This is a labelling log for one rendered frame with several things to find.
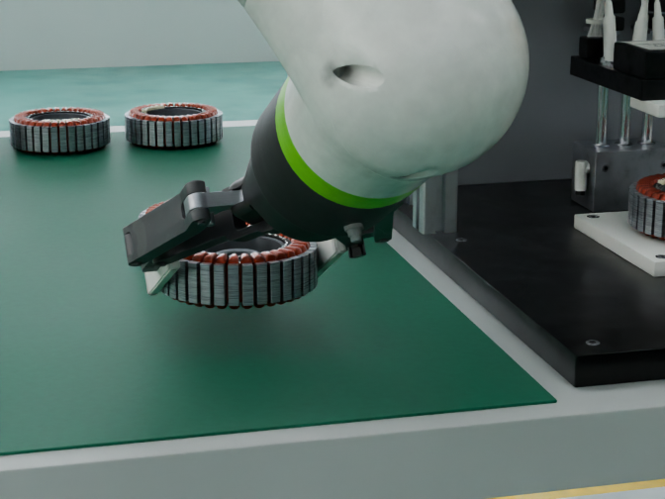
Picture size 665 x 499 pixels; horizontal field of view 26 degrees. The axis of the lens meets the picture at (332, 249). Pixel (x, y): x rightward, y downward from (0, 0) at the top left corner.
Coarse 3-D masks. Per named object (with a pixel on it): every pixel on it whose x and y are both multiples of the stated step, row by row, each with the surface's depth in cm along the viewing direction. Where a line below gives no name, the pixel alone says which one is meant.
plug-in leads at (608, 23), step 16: (608, 0) 122; (656, 0) 123; (608, 16) 122; (640, 16) 122; (656, 16) 123; (592, 32) 127; (608, 32) 122; (640, 32) 122; (656, 32) 123; (592, 48) 127; (608, 48) 123; (608, 64) 123
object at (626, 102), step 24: (624, 48) 119; (648, 48) 117; (576, 72) 128; (600, 72) 123; (624, 72) 119; (648, 72) 115; (600, 96) 126; (624, 96) 126; (648, 96) 116; (600, 120) 126; (624, 120) 127; (648, 120) 127; (600, 144) 127
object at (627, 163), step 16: (576, 144) 128; (592, 144) 127; (608, 144) 127; (624, 144) 127; (640, 144) 128; (656, 144) 128; (592, 160) 125; (608, 160) 125; (624, 160) 125; (640, 160) 126; (656, 160) 126; (592, 176) 126; (608, 176) 125; (624, 176) 126; (640, 176) 126; (592, 192) 126; (608, 192) 126; (624, 192) 126; (592, 208) 126; (608, 208) 126; (624, 208) 127
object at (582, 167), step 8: (576, 160) 126; (584, 160) 126; (576, 168) 126; (584, 168) 126; (576, 176) 126; (584, 176) 126; (576, 184) 126; (584, 184) 126; (576, 192) 127; (584, 192) 127
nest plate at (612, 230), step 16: (576, 224) 120; (592, 224) 117; (608, 224) 117; (624, 224) 117; (608, 240) 114; (624, 240) 112; (640, 240) 112; (656, 240) 112; (624, 256) 111; (640, 256) 109; (656, 256) 108; (656, 272) 107
